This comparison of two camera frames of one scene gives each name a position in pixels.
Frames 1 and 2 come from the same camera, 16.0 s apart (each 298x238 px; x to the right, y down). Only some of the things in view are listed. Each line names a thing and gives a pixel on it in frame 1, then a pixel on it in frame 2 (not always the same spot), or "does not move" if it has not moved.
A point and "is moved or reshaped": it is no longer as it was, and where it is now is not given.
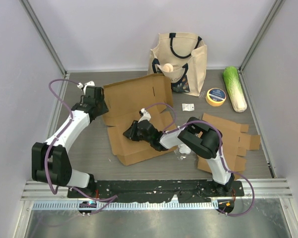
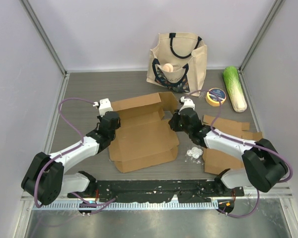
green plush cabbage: (232, 81) does not move
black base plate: (157, 191) does not move
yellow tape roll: (215, 97) does not move
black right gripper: (130, 133) -> (173, 122)
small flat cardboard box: (234, 143) does not move
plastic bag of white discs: (183, 151) -> (194, 154)
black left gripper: (104, 109) -> (100, 117)
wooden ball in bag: (168, 68) does not move
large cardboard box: (122, 102) is moved or reshaped
